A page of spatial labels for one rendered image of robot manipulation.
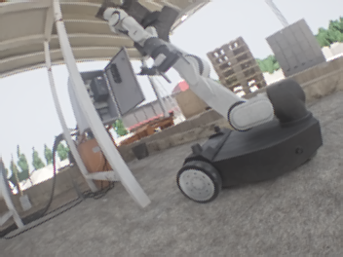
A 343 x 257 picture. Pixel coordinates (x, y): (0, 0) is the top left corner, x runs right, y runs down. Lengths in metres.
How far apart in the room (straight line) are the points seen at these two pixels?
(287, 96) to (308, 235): 0.51
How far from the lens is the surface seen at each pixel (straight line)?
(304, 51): 3.18
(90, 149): 1.84
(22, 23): 2.62
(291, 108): 0.69
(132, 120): 9.74
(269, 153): 0.56
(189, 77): 0.71
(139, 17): 1.04
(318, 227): 0.47
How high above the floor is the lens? 0.37
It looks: 1 degrees down
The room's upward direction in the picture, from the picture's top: 24 degrees counter-clockwise
